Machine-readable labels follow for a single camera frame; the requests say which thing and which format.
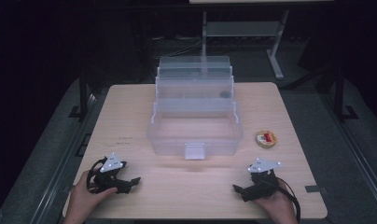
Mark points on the black metal post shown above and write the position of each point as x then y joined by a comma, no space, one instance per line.
83,93
339,93

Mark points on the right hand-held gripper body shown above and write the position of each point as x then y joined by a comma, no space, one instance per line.
261,183

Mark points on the aluminium rail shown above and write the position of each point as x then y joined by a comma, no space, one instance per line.
357,149
62,161

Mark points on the clear plastic tiered storage box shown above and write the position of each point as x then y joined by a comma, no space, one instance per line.
174,146

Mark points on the person's left hand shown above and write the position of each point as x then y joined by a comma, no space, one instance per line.
84,199

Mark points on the grey metal stand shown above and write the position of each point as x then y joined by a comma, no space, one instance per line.
242,29

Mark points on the grey table clamp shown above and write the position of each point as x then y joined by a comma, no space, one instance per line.
312,188

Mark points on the person's right hand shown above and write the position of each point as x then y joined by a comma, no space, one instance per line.
275,203

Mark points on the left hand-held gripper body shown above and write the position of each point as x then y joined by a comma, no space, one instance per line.
110,174

